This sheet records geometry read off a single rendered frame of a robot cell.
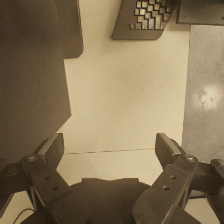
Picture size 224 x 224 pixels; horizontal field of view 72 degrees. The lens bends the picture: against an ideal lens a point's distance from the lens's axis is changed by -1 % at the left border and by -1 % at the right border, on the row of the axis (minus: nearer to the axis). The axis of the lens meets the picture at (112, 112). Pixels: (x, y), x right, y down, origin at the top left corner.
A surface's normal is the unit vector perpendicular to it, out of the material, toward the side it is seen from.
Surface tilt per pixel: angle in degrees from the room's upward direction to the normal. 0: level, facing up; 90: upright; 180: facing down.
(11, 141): 86
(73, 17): 0
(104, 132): 0
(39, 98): 86
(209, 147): 0
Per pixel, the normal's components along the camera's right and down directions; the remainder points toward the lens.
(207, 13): 0.02, 0.30
